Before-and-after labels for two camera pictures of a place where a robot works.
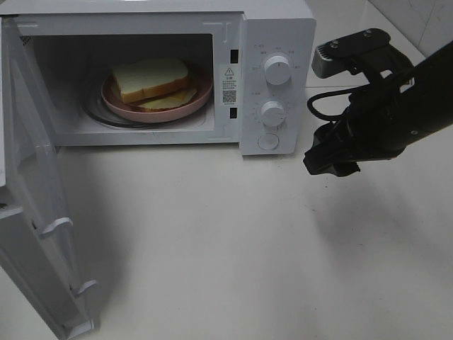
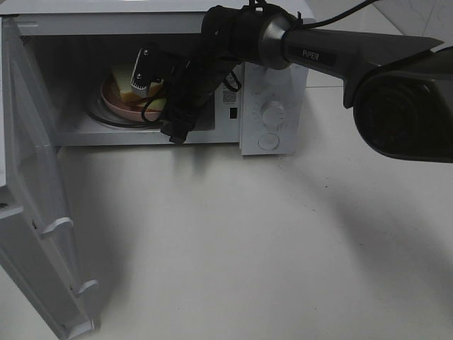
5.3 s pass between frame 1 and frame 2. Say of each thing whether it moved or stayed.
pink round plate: stayed
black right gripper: moved
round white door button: stayed
